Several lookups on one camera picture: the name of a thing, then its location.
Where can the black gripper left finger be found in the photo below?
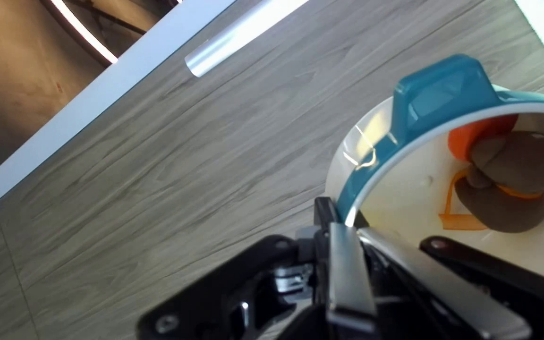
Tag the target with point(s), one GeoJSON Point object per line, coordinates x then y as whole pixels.
{"type": "Point", "coordinates": [235, 289]}

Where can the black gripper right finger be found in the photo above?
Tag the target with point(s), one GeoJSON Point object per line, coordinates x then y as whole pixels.
{"type": "Point", "coordinates": [473, 302]}

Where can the brown plastic food piece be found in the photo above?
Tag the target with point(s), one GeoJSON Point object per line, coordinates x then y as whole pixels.
{"type": "Point", "coordinates": [499, 210]}
{"type": "Point", "coordinates": [524, 163]}

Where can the orange plastic fruit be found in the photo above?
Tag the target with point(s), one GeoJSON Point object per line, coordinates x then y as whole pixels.
{"type": "Point", "coordinates": [473, 134]}

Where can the white teal plastic bowl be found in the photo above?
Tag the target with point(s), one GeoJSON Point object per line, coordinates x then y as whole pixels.
{"type": "Point", "coordinates": [410, 189]}

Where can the thin orange plastic piece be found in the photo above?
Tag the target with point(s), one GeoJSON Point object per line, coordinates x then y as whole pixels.
{"type": "Point", "coordinates": [461, 221]}

